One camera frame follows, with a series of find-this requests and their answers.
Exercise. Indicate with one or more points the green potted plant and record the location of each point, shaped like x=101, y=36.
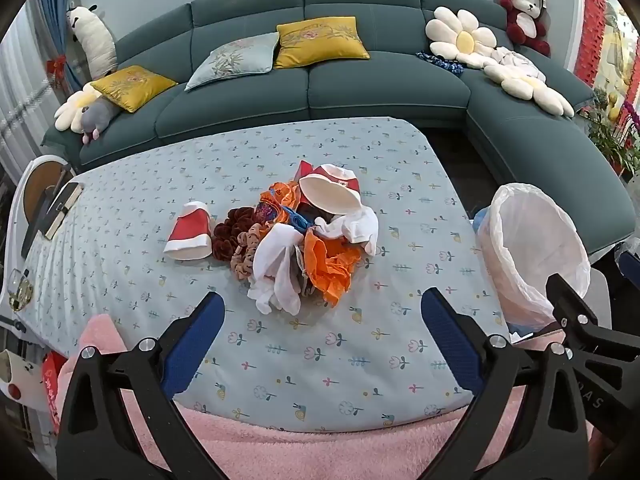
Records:
x=612, y=135

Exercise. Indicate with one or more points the yellow embroidered cushion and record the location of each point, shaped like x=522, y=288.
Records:
x=320, y=40
x=132, y=85

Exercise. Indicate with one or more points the red wall decoration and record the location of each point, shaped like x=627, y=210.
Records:
x=592, y=20

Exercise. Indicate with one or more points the white wooden chair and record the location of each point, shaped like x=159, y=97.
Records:
x=42, y=180

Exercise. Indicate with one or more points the red teddy bear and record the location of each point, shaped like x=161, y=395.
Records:
x=522, y=15

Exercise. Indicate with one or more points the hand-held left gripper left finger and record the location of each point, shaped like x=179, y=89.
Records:
x=200, y=340

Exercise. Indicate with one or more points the red packet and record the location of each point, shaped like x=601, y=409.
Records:
x=50, y=385

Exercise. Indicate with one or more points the dark red scrunchie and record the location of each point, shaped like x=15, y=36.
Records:
x=232, y=232

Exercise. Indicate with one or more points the white folded cloth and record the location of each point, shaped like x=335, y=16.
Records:
x=515, y=57

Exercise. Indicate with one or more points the pink fluffy blanket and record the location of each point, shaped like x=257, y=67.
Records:
x=300, y=455

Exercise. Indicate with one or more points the grey plush animal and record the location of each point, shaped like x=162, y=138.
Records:
x=97, y=117

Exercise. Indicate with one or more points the tan scrunchie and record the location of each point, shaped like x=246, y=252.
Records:
x=245, y=255

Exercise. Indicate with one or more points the red bow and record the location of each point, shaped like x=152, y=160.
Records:
x=56, y=67

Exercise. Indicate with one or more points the teal sectional sofa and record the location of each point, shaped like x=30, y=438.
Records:
x=350, y=85

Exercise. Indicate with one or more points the pink orchid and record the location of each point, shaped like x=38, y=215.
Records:
x=631, y=115

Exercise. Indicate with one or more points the white paper bag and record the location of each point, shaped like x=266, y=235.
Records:
x=15, y=375

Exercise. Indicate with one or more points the white sheer curtain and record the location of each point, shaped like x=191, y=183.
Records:
x=20, y=100

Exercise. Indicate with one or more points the blue white patterned cloth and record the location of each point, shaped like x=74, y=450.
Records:
x=480, y=220

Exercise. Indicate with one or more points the light blue floral sheet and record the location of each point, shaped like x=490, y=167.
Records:
x=150, y=260

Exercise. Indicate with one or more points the dark book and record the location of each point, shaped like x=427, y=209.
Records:
x=62, y=207

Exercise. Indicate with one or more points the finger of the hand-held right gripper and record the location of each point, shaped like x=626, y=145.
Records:
x=630, y=267
x=570, y=305

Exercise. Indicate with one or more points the bin with white bag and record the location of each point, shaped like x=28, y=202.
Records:
x=530, y=255

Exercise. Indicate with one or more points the orange plastic bag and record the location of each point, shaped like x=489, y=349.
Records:
x=325, y=260

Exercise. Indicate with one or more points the colourful wall painting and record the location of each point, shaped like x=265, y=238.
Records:
x=622, y=50

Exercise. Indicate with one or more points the light blue embroidered cushion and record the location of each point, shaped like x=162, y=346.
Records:
x=235, y=60

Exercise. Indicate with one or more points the red white paper cup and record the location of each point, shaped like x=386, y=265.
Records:
x=332, y=190
x=190, y=232

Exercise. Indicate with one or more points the long white panda plush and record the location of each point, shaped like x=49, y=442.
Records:
x=92, y=40

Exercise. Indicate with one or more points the blue curtain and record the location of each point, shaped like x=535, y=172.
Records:
x=55, y=35

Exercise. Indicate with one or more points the white flower cushion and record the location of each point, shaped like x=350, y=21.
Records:
x=70, y=110
x=530, y=85
x=462, y=35

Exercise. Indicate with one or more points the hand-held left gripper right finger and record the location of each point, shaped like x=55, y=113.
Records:
x=450, y=340

